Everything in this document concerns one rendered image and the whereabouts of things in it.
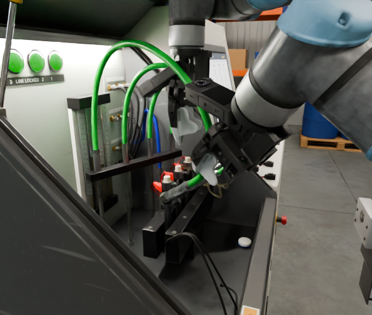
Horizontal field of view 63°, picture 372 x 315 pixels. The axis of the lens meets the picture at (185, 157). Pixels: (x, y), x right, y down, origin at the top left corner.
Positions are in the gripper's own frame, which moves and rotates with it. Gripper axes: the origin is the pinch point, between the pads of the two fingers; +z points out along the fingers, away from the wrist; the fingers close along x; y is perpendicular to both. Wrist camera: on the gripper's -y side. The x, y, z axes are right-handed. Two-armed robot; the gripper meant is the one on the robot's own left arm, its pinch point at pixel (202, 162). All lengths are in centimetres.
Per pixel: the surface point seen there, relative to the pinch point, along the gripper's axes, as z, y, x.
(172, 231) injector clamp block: 25.4, 5.2, -3.2
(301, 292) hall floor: 133, 67, 85
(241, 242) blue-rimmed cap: 39.8, 17.5, 19.2
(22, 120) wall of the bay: 14.5, -31.0, -22.8
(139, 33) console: 24, -57, 23
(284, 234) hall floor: 173, 40, 130
